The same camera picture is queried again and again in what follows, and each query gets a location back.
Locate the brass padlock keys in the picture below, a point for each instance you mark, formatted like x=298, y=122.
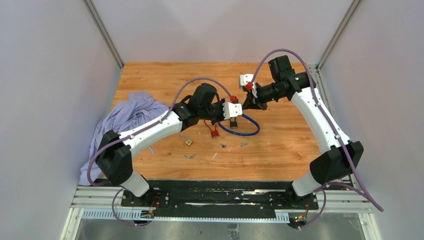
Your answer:
x=190, y=157

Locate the blue cable lock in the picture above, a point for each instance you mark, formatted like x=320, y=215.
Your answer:
x=247, y=126

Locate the red cable lock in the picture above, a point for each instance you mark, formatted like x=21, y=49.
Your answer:
x=213, y=130

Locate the aluminium frame rails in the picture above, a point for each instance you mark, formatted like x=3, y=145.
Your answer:
x=105, y=204

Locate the black cable lock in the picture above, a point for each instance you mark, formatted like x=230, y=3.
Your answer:
x=233, y=124

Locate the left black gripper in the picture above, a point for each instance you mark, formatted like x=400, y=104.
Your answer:
x=220, y=104

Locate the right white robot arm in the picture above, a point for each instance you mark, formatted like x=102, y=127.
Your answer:
x=339, y=154

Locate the brass padlock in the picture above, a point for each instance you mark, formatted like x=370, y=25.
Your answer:
x=188, y=141

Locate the lavender cloth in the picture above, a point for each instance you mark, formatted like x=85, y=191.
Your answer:
x=139, y=109

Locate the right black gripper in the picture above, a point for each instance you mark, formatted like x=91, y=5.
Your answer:
x=249, y=102

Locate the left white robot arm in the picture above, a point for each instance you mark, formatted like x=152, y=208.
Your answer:
x=116, y=150

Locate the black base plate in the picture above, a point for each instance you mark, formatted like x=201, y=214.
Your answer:
x=220, y=199

